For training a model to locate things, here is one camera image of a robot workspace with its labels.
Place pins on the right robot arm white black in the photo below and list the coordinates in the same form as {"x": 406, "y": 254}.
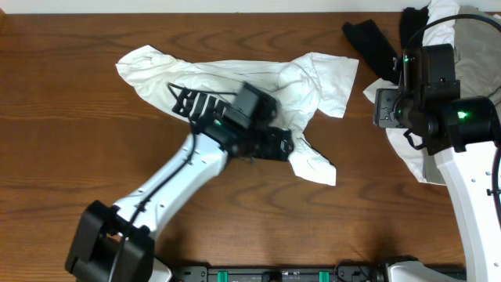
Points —
{"x": 462, "y": 135}

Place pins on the white t-shirt with black logo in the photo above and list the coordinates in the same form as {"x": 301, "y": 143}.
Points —
{"x": 314, "y": 81}

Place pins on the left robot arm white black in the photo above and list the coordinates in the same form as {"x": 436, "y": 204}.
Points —
{"x": 117, "y": 242}

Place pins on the black garment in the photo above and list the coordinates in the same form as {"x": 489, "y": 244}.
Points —
{"x": 376, "y": 50}

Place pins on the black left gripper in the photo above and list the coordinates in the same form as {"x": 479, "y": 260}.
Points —
{"x": 268, "y": 150}

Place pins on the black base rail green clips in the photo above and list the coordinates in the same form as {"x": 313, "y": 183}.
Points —
{"x": 346, "y": 270}

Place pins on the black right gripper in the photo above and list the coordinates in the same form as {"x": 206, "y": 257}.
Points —
{"x": 384, "y": 98}

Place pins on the khaki grey garment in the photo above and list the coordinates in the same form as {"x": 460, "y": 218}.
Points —
{"x": 477, "y": 56}

